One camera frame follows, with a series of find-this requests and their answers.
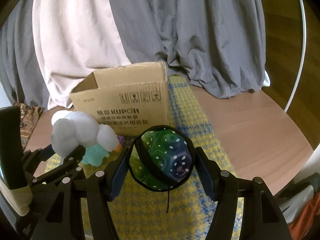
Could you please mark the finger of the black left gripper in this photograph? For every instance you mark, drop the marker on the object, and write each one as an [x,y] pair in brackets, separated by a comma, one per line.
[32,158]
[69,157]

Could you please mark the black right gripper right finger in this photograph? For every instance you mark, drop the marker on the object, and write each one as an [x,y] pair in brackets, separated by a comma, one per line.
[262,217]

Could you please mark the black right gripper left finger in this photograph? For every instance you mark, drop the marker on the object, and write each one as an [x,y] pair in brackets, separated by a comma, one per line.
[64,197]

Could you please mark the teal star plush pillow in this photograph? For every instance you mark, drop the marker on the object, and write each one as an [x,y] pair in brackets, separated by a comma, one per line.
[94,155]

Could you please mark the white plush bunny toy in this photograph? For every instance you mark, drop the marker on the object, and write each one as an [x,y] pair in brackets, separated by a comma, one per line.
[71,129]

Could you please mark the green dotted fabric ball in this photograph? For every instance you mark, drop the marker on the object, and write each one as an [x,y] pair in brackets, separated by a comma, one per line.
[161,159]

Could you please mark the clothes pile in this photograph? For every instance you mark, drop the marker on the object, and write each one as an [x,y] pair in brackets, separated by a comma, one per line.
[299,200]

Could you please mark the brown patterned cushion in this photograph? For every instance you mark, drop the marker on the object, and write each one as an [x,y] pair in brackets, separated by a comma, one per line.
[30,116]

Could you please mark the cardboard box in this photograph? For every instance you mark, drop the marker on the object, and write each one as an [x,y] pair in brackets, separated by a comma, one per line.
[130,98]

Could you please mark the grey and white bedsheet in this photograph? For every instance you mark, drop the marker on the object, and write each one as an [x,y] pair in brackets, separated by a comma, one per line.
[49,46]

